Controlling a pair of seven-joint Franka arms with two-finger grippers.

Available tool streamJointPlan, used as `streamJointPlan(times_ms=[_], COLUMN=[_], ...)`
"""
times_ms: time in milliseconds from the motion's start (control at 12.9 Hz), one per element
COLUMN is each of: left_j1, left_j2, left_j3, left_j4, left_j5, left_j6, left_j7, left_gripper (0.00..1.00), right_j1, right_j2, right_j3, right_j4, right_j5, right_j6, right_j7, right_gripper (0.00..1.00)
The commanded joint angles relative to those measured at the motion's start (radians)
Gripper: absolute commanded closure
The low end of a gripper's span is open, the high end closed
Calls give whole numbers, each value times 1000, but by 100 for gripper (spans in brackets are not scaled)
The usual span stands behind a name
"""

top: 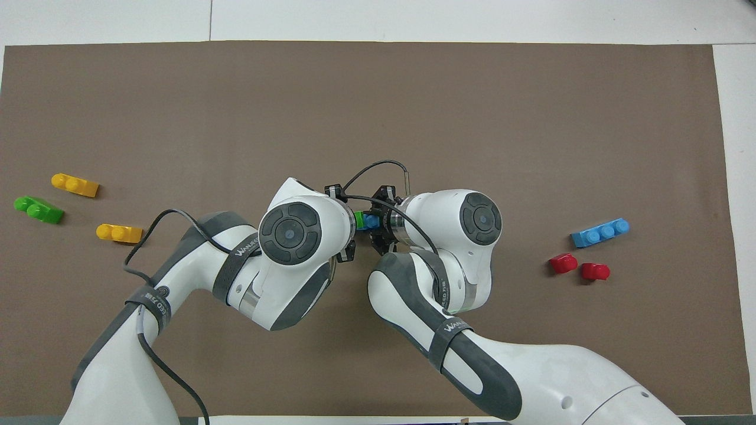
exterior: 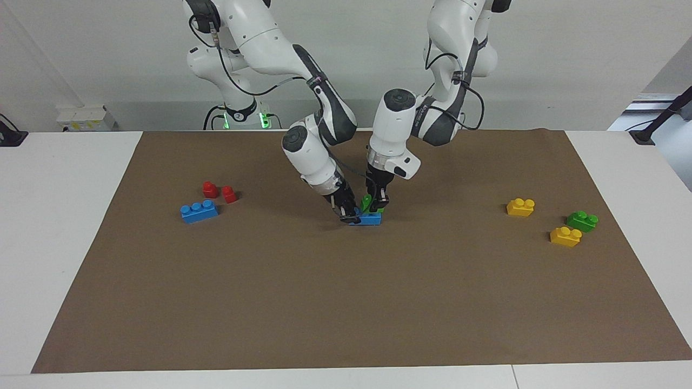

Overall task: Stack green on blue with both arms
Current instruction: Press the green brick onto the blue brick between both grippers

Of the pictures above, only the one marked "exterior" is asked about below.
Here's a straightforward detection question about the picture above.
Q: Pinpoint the brown table mat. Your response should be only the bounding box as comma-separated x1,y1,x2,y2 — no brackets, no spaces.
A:
31,129,692,374

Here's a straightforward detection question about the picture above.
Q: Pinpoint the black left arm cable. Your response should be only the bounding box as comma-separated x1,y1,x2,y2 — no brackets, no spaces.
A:
424,35,485,131

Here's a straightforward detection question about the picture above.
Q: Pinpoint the black slanted stand pole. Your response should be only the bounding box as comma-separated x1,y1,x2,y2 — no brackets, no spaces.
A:
628,85,692,146

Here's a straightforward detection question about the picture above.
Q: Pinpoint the black right base cable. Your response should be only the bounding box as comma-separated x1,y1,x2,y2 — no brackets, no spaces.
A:
203,104,229,131

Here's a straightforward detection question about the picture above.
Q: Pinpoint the yellow two-stud toy brick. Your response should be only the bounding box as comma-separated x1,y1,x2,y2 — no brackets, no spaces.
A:
506,198,536,218
549,226,583,248

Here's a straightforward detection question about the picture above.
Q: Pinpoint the green two-stud toy brick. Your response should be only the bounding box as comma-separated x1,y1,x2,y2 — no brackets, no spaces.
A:
359,194,386,216
566,210,600,233

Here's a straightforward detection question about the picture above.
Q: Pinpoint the white power strip box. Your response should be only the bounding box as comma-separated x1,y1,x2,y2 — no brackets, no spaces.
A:
56,104,117,132

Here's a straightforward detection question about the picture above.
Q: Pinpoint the black clamp mount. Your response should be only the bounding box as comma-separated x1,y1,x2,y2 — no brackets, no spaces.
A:
0,113,29,148

